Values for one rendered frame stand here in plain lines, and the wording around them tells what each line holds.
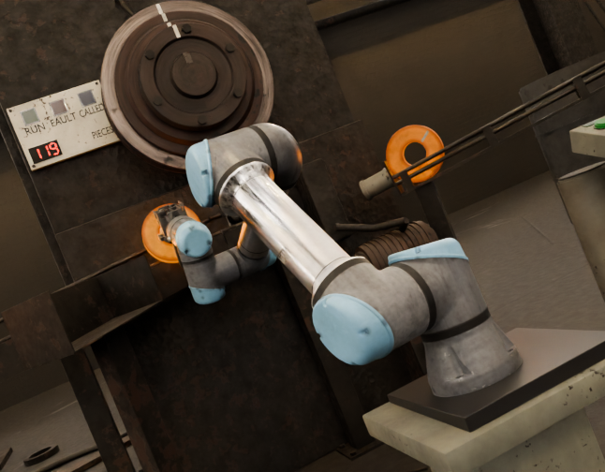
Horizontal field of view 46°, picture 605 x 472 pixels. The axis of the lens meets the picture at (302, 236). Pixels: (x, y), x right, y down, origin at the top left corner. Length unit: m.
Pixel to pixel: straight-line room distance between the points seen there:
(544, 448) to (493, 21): 9.11
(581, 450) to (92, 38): 1.65
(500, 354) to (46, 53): 1.53
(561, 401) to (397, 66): 8.27
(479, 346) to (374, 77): 8.02
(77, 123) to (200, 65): 0.40
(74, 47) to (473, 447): 1.59
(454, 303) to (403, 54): 8.26
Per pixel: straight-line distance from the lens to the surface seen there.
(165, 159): 1.93
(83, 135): 2.07
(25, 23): 2.19
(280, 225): 1.15
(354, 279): 1.05
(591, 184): 1.67
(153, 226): 1.88
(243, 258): 1.63
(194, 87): 1.89
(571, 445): 1.17
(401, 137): 1.96
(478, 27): 9.91
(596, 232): 1.69
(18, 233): 8.06
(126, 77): 1.95
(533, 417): 1.05
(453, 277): 1.10
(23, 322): 1.61
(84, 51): 2.16
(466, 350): 1.11
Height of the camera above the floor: 0.66
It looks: 1 degrees down
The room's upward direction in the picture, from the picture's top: 22 degrees counter-clockwise
